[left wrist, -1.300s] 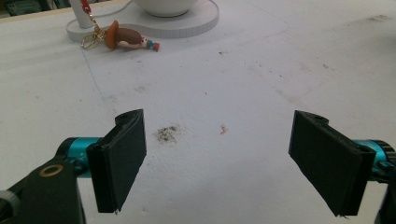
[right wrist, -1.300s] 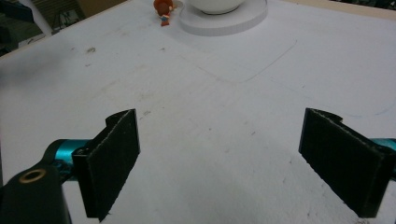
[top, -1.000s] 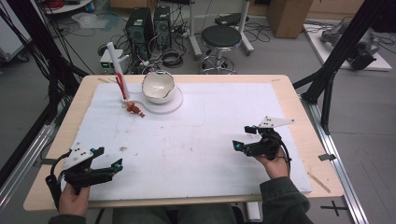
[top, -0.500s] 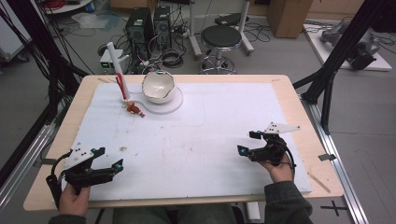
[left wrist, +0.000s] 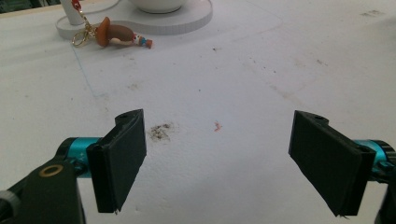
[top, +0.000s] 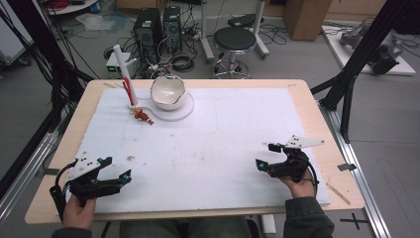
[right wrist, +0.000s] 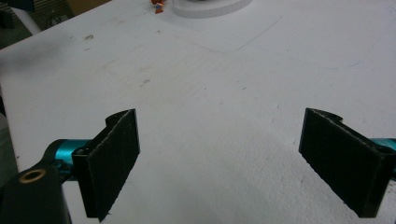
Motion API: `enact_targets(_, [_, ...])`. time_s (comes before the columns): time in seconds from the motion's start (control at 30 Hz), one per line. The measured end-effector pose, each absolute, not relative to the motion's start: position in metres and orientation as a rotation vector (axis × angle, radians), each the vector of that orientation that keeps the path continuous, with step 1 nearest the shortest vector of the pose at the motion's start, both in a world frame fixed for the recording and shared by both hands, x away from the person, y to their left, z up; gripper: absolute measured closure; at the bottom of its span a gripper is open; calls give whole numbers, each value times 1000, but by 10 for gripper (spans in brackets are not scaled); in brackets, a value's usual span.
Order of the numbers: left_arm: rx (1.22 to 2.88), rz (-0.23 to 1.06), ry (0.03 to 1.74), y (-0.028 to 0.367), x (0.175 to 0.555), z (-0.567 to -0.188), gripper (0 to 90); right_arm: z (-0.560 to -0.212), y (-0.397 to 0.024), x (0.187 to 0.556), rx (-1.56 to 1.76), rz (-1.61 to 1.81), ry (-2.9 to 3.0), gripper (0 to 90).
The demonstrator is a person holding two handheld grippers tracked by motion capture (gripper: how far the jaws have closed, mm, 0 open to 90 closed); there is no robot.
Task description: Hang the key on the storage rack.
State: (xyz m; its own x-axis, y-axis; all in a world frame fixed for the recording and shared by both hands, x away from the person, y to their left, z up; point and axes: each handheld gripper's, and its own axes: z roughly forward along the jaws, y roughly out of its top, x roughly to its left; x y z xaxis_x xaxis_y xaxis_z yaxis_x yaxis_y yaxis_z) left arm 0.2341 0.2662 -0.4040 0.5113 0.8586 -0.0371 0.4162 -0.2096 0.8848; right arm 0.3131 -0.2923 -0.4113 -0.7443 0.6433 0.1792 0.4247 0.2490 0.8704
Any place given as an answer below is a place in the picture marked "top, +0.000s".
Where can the white eggshell-shaped bowl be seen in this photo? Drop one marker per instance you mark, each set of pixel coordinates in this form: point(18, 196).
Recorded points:
point(166, 93)

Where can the person's right hand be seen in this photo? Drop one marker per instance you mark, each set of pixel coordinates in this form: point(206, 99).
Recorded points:
point(302, 188)

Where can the grey tape piece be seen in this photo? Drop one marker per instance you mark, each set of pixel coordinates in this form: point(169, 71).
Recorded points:
point(346, 167)

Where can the white floor board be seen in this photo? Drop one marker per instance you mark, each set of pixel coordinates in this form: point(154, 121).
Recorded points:
point(346, 56)

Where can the black metal frame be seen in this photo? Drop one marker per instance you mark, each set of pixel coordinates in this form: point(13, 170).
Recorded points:
point(358, 56)

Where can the person's legs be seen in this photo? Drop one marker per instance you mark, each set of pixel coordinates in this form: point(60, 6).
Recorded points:
point(188, 229)

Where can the white round table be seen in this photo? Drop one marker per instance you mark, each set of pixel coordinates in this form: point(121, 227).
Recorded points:
point(74, 7)

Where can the white metal stand leg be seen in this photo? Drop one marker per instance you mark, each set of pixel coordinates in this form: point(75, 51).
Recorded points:
point(206, 43)
point(259, 36)

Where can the white power supply box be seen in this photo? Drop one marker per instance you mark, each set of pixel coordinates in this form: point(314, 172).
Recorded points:
point(114, 66)

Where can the person's left hand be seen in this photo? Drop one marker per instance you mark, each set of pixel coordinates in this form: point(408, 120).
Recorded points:
point(78, 214)

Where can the brown cardboard box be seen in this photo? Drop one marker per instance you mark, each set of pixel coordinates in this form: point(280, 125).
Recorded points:
point(305, 18)

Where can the clear plastic bag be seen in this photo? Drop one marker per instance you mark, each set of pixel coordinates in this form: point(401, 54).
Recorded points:
point(99, 22)

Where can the large black computer tower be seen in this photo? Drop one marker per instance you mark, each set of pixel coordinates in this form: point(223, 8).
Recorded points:
point(147, 29)

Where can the white foam board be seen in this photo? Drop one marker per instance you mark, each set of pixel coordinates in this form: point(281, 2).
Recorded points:
point(198, 168)

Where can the aluminium rail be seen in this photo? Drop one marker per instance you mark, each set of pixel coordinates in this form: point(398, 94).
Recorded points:
point(360, 178)
point(26, 172)

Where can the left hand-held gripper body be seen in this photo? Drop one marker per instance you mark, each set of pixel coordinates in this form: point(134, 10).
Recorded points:
point(84, 167)

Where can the small black computer tower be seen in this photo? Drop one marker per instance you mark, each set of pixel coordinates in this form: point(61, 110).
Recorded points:
point(172, 26)

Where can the white table leg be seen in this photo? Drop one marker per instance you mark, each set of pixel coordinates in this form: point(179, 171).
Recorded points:
point(268, 224)

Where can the grey robot device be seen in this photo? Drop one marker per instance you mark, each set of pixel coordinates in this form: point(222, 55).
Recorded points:
point(386, 49)

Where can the thin wooden stick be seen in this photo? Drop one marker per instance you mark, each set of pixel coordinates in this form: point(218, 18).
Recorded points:
point(338, 194)

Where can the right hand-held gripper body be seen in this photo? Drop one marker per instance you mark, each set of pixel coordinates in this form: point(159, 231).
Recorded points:
point(294, 163)

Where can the black flat pad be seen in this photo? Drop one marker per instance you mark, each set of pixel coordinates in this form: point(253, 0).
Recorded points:
point(242, 20)

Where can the white stand with post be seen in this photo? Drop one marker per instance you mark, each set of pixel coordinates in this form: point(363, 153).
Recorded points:
point(120, 62)

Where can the black round stool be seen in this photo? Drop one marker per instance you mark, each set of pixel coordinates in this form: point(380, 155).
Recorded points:
point(234, 39)

